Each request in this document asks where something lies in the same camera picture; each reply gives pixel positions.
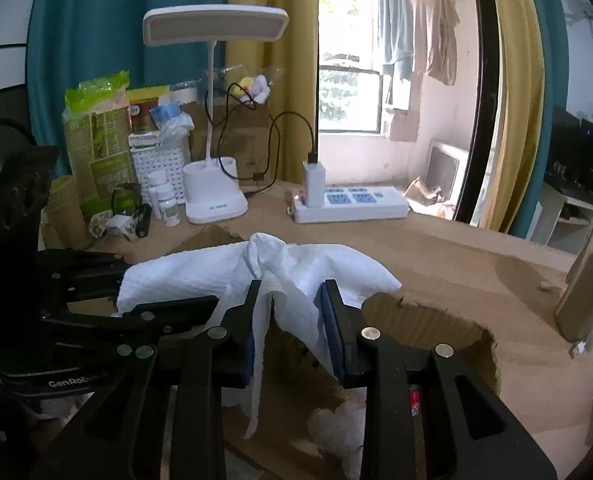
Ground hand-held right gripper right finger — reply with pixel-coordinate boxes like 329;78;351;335
319;280;559;480

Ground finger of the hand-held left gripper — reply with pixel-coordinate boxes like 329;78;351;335
36;250;130;322
40;295;222;358

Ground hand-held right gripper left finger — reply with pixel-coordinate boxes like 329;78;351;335
29;280;263;480

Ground white paper tissue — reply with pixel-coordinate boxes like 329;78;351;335
116;232;403;439

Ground clear plastic wrap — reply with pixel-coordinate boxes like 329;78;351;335
306;399;368;463

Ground brown cardboard box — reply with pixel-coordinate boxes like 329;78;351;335
161;224;499;480

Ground stack of brown paper cups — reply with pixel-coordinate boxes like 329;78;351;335
43;176;90;252

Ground white plug adapter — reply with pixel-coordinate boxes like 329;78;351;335
105;214;137;237

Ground black flashlight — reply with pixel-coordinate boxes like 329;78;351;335
135;203;152;239

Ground green snack bag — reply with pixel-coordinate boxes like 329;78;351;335
62;70;133;211

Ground white power strip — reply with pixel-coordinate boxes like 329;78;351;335
291;185;410;225

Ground white perforated box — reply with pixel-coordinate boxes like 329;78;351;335
130;132;185;206

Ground white charger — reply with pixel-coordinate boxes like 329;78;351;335
303;160;326;208

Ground yellow lid jar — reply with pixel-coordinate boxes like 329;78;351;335
126;87;170;136

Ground blue plastic bag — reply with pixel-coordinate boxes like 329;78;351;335
151;102;195;141

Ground tall cardboard box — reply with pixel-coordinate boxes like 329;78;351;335
169;99;278;182

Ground old grey television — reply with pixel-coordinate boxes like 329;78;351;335
423;140;470;202

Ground cardboard sheet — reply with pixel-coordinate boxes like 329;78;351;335
389;109;423;142

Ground teal curtain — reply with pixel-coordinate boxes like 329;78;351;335
520;0;571;242
26;0;233;161

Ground bag of cotton balls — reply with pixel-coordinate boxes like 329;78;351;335
221;65;285;107

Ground white computer desk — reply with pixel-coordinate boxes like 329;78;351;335
530;182;593;257

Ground steel tumbler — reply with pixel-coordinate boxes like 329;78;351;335
553;200;593;343

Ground white desk lamp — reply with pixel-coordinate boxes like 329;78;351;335
143;4;290;225

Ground black monitor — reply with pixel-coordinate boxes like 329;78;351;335
546;105;593;197

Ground hanging beige shirt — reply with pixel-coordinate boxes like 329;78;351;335
415;0;461;87

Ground hanging blue towel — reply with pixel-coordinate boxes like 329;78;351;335
376;0;415;82

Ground black cable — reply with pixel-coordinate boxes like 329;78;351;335
205;82;318;196

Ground black door frame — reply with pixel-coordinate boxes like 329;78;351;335
467;0;508;227

